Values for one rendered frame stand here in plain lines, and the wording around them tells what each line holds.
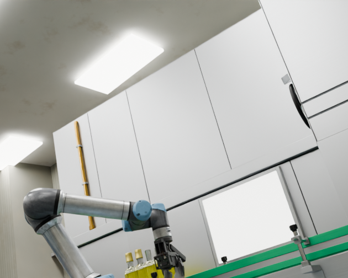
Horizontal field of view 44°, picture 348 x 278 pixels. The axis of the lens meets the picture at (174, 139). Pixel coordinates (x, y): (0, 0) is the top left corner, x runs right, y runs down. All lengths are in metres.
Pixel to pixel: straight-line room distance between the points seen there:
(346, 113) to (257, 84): 0.69
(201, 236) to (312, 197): 0.55
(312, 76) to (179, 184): 0.94
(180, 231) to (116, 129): 0.77
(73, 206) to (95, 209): 0.08
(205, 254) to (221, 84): 0.85
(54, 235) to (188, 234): 0.69
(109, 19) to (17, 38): 1.12
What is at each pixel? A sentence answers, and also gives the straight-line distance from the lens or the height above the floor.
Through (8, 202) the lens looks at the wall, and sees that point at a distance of 8.29.
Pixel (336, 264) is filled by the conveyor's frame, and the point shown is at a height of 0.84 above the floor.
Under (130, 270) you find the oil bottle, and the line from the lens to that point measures 2.16.
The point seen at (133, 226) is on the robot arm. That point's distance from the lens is 1.79.
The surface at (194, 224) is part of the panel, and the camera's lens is 2.13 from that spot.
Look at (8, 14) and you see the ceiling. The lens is 5.24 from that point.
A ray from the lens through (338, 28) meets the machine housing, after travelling 1.71.
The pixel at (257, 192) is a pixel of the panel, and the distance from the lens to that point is 2.00.
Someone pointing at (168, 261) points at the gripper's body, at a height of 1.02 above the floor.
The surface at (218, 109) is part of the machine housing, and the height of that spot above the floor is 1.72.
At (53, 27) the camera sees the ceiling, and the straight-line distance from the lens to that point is 5.43.
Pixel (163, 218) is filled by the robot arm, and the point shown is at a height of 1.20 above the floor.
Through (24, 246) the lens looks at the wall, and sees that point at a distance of 8.06.
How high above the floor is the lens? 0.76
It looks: 24 degrees up
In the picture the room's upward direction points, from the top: 14 degrees counter-clockwise
